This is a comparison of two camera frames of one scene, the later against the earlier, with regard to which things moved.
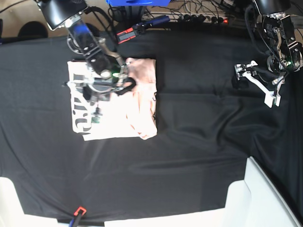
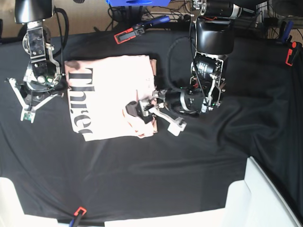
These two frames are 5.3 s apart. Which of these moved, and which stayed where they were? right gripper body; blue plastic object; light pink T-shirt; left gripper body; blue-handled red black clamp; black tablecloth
Moved: right gripper body; left gripper body
Stayed: black tablecloth; blue-handled red black clamp; blue plastic object; light pink T-shirt
